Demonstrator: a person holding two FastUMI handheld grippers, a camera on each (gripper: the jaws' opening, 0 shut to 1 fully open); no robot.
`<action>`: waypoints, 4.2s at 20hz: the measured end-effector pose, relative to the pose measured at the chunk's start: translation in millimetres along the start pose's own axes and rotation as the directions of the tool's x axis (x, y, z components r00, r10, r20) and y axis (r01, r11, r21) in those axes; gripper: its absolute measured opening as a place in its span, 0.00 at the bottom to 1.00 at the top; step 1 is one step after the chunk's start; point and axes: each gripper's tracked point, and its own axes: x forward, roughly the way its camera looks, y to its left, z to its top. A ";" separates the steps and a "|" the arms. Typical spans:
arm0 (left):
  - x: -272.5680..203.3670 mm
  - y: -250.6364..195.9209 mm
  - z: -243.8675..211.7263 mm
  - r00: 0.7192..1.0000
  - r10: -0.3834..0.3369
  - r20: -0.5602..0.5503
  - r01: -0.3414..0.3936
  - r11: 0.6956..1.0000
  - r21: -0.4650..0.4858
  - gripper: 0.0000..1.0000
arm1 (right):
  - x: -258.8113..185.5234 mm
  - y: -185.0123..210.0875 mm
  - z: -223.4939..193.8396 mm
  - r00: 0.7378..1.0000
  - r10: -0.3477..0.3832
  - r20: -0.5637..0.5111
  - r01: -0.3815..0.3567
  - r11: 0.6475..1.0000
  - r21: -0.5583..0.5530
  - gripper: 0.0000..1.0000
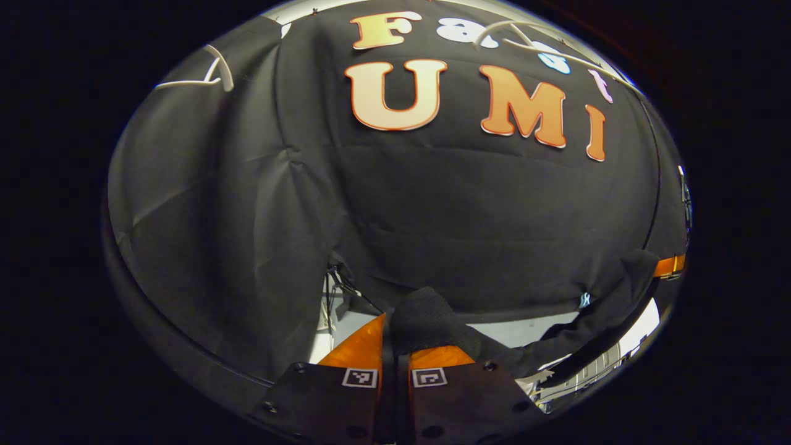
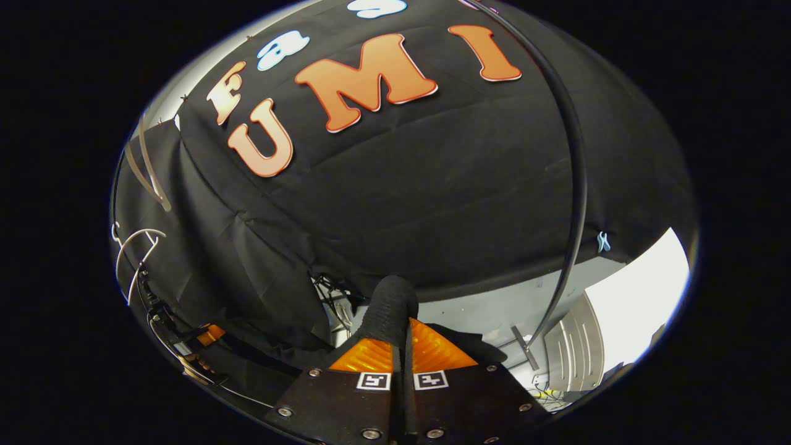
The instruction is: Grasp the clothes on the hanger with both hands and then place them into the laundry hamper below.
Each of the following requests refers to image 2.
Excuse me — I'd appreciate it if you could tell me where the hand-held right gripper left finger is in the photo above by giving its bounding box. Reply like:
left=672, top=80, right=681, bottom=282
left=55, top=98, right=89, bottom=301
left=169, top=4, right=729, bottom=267
left=266, top=337, right=396, bottom=445

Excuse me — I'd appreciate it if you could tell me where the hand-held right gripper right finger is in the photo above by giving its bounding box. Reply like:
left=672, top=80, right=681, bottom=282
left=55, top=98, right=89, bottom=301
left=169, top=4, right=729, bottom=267
left=408, top=317, right=548, bottom=445

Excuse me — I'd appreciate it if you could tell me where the black knit jacket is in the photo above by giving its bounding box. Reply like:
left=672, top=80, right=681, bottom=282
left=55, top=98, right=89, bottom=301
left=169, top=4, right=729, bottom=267
left=204, top=275, right=507, bottom=433

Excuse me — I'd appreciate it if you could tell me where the white empty clothes hanger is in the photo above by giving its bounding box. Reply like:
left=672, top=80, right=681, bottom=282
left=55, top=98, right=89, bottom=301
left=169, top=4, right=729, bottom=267
left=111, top=222, right=167, bottom=307

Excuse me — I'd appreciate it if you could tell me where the black clothes rack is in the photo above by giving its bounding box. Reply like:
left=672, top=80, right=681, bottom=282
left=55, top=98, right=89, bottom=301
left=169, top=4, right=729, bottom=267
left=460, top=0, right=588, bottom=371

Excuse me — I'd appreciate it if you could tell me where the silver ribbed metal panel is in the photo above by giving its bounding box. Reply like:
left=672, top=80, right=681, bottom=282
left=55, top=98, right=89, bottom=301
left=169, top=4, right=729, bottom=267
left=544, top=294, right=606, bottom=393

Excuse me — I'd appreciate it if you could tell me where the black backdrop cloth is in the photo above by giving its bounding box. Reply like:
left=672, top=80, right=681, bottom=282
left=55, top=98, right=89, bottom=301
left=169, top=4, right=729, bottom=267
left=114, top=0, right=699, bottom=353

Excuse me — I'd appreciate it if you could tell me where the black cable bundle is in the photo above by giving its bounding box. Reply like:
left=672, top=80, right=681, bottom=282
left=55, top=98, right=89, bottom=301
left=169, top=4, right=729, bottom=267
left=312, top=275, right=359, bottom=334

